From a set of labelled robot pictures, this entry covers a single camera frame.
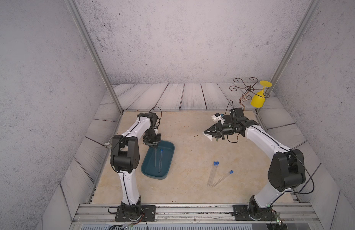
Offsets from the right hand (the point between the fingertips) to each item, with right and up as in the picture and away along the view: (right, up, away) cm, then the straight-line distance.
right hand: (206, 133), depth 78 cm
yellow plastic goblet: (+38, +21, +20) cm, 48 cm away
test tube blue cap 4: (+16, -24, +9) cm, 31 cm away
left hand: (-28, -10, +14) cm, 33 cm away
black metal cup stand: (+28, +26, +13) cm, 40 cm away
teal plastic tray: (-28, -19, +11) cm, 36 cm away
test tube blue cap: (-27, -18, +14) cm, 35 cm away
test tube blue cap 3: (+5, -25, +9) cm, 27 cm away
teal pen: (+11, -7, +24) cm, 27 cm away
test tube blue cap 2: (-30, -16, +13) cm, 36 cm away
